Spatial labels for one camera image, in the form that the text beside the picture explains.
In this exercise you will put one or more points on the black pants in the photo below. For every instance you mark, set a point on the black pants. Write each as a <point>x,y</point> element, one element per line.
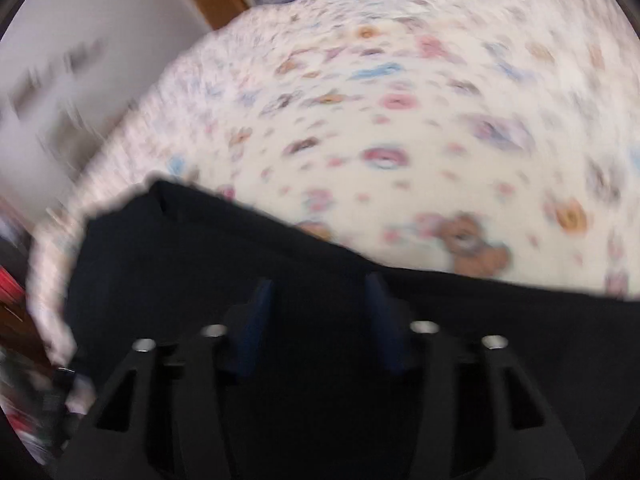
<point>502,382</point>

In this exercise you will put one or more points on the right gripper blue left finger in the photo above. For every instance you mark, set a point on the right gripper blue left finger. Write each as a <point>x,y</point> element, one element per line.
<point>246,325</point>

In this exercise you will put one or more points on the teddy bear print blanket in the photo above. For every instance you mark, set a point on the teddy bear print blanket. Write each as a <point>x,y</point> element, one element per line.
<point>490,138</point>

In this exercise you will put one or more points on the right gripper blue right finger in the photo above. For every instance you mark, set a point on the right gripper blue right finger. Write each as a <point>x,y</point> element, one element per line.
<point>389,321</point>

